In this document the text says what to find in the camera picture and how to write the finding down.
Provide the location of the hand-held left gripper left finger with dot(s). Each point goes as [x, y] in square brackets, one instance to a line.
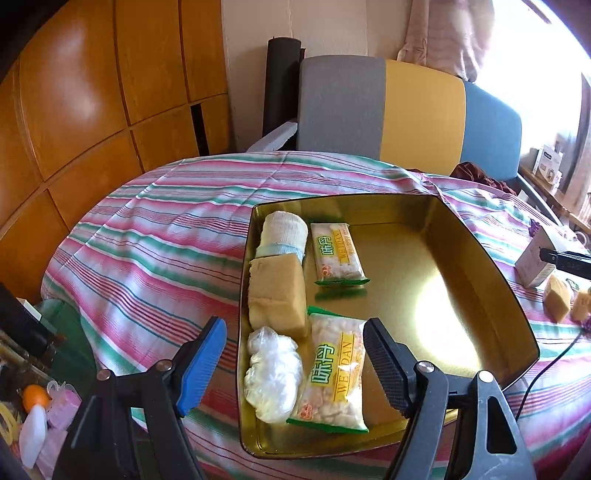
[203, 364]

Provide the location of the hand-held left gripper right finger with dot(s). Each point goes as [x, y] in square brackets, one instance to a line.
[388, 364]

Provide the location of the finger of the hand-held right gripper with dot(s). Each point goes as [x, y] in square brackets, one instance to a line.
[570, 263]

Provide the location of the white carton box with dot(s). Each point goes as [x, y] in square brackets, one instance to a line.
[533, 258]

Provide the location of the small tan sponge block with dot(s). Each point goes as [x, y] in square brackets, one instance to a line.
[582, 307]

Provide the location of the purple packet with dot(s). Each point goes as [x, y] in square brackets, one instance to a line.
[534, 227]
[587, 325]

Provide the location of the green-edged snack packet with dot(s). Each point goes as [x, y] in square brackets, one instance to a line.
[332, 378]
[334, 254]

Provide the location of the clear plastic bag bundle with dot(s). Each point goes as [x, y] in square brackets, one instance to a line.
[272, 378]

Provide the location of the gold metal tin tray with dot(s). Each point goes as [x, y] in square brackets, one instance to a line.
[438, 286]

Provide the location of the large tan sponge block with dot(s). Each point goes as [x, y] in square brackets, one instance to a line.
[277, 290]

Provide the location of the white bandage roll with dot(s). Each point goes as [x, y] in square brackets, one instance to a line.
[281, 230]

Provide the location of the wooden side desk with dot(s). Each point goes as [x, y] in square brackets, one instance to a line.
[561, 203]

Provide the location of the white printed box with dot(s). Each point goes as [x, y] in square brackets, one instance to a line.
[547, 164]

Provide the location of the striped pink green tablecloth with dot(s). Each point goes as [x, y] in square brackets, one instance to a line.
[161, 258]

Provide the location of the dark red cloth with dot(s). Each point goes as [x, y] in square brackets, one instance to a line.
[471, 173]

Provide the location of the green stool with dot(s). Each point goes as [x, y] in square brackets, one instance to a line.
[69, 337]

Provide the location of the pink bag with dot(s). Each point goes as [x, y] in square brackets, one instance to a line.
[62, 408]

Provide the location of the orange fruit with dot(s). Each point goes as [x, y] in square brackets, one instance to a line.
[36, 397]

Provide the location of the black box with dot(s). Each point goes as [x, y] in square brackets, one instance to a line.
[23, 318]

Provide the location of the white plastic bottle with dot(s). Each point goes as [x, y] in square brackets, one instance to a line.
[32, 438]

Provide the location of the grey yellow blue chair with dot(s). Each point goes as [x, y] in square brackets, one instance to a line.
[341, 106]

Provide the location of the pink patterned curtain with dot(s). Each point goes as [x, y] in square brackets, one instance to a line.
[443, 32]

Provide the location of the black rolled mat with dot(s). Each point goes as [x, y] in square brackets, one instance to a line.
[279, 87]

